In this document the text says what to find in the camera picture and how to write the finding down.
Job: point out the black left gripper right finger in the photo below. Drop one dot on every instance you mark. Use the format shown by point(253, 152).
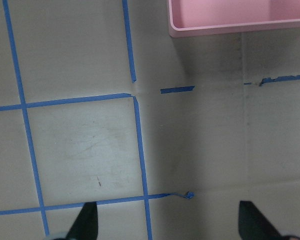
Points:
point(253, 225)

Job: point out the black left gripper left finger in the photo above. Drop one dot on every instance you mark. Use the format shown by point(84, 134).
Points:
point(85, 226)

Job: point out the pink plastic box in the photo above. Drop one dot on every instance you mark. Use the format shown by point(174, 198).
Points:
point(191, 18)

